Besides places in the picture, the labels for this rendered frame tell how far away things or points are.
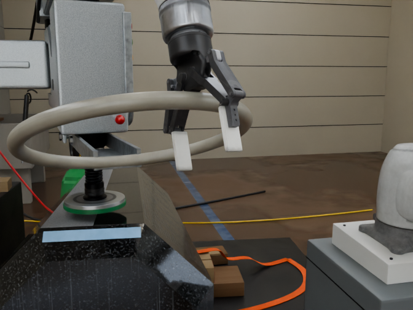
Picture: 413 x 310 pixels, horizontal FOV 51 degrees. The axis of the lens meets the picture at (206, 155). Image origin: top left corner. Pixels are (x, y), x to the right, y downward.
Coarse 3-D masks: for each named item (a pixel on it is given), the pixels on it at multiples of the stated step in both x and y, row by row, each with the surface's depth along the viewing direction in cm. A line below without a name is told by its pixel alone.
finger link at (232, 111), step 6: (240, 90) 64; (228, 96) 64; (240, 96) 63; (234, 102) 64; (228, 108) 64; (234, 108) 64; (228, 114) 64; (234, 114) 64; (228, 120) 64; (234, 120) 64; (228, 126) 64; (234, 126) 64
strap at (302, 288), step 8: (208, 248) 278; (216, 248) 280; (224, 256) 283; (240, 256) 290; (248, 256) 293; (264, 264) 297; (272, 264) 300; (296, 264) 300; (304, 272) 288; (304, 280) 277; (304, 288) 266; (288, 296) 257; (264, 304) 248; (272, 304) 248
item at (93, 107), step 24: (120, 96) 66; (144, 96) 66; (168, 96) 67; (192, 96) 69; (48, 120) 67; (72, 120) 67; (240, 120) 82; (24, 144) 83; (192, 144) 108; (216, 144) 103; (72, 168) 102; (96, 168) 107
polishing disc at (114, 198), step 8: (104, 192) 162; (112, 192) 162; (64, 200) 151; (72, 200) 151; (80, 200) 151; (104, 200) 151; (112, 200) 151; (120, 200) 151; (72, 208) 146; (80, 208) 144; (88, 208) 144; (96, 208) 144; (104, 208) 146
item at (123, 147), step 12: (60, 132) 165; (72, 144) 156; (84, 144) 122; (108, 144) 149; (120, 144) 129; (132, 144) 120; (84, 156) 124; (96, 156) 107; (108, 168) 108; (120, 168) 110
